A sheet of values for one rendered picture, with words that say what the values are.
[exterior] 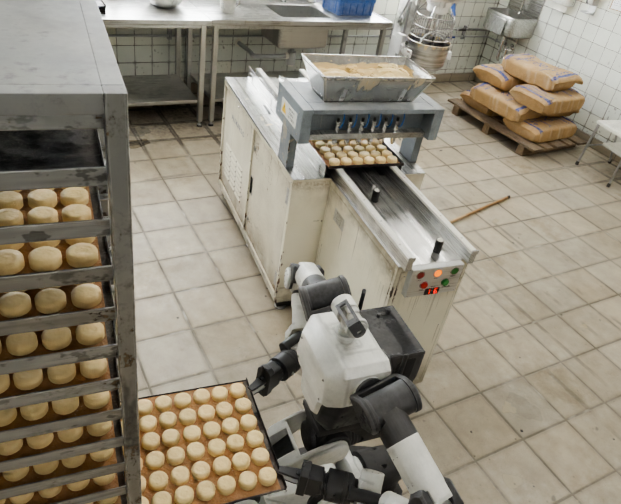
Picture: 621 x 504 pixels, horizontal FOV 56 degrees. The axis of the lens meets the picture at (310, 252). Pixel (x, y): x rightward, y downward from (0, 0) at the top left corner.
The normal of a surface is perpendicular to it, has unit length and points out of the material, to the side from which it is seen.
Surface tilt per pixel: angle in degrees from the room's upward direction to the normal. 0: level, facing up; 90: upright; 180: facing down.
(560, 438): 0
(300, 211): 90
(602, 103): 90
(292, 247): 90
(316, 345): 45
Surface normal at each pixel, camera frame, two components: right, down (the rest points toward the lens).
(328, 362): -0.55, -0.50
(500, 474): 0.15, -0.80
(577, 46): -0.87, 0.17
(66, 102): 0.36, 0.59
